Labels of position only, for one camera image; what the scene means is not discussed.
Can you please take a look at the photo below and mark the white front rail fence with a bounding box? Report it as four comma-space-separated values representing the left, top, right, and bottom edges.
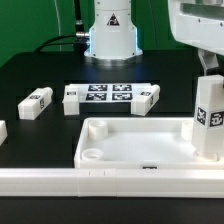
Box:
0, 169, 224, 198

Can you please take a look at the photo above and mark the white desk top tray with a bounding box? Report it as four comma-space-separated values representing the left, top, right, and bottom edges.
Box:
74, 117, 224, 170

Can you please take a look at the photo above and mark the black cable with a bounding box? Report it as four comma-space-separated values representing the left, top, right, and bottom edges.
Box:
34, 31, 90, 54

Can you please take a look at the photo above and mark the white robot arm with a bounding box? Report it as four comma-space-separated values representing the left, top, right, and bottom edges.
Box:
84, 0, 224, 72

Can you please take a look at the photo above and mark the white marker base plate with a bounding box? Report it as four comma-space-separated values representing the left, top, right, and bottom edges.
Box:
78, 83, 150, 103

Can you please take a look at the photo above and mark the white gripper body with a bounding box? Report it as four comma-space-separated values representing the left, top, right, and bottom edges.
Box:
168, 0, 224, 56

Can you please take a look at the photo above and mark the white block left edge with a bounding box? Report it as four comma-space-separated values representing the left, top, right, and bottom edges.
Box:
0, 120, 7, 146

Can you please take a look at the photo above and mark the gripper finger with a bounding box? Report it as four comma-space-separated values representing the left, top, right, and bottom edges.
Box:
198, 49, 219, 75

